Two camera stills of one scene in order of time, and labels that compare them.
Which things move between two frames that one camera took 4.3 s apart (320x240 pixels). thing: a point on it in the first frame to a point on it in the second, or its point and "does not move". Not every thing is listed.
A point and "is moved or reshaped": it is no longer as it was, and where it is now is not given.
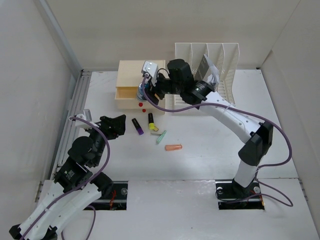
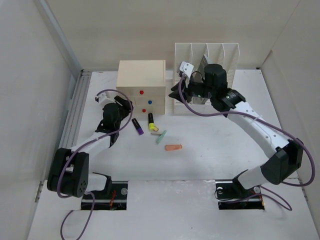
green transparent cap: (161, 137) does not move
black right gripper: (151, 94) to (184, 94)
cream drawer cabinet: (130, 76) is moved or reshaped
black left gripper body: (98, 138) to (123, 112)
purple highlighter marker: (137, 126) does not move
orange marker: (173, 147) does not move
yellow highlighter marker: (151, 122) does not move
